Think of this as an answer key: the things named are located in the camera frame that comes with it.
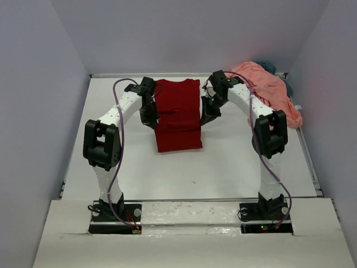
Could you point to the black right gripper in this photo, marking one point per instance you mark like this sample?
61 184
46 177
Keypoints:
208 114

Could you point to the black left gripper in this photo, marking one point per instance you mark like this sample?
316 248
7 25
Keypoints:
150 121

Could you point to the red t shirt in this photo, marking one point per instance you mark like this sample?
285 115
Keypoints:
178 107

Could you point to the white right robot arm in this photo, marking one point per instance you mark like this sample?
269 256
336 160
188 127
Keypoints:
269 139

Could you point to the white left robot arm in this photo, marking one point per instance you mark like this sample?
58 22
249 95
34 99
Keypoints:
104 139

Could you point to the pink t shirt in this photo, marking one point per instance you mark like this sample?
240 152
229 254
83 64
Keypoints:
271 90

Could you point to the teal blue t shirt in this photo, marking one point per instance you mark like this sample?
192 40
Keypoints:
269 67

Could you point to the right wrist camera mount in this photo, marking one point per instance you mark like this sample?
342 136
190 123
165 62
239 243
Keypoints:
208 90

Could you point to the aluminium back table rail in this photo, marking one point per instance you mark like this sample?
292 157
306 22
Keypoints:
152 75

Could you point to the aluminium table rail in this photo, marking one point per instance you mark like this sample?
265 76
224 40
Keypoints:
195 200
152 75
309 162

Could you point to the aluminium front table rail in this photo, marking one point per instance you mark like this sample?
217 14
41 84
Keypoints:
195 200

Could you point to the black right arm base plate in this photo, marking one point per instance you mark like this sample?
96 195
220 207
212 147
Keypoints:
255 222

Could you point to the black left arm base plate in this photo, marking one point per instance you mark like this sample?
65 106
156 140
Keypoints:
103 222

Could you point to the aluminium right table rail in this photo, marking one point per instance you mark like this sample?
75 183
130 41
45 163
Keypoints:
309 162

